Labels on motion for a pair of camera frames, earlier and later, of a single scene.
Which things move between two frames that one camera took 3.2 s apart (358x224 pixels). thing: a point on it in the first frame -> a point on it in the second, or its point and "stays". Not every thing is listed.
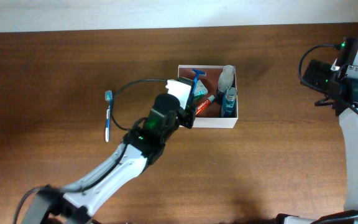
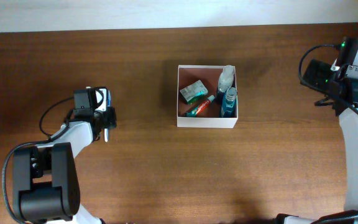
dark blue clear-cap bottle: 225,81 stays
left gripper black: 186,118 -> 112,122
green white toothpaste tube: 204,105 stays
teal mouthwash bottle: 229,109 stays
